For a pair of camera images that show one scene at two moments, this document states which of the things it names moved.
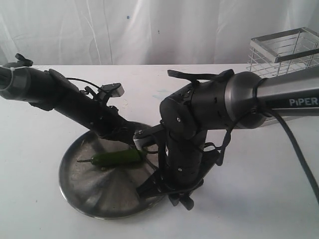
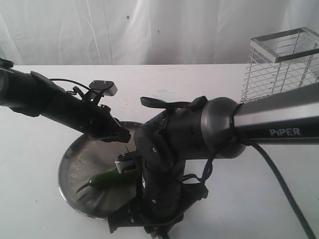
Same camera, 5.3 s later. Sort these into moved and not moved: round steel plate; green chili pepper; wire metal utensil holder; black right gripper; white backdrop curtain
Moved: black right gripper; green chili pepper
Not moved: wire metal utensil holder; white backdrop curtain; round steel plate
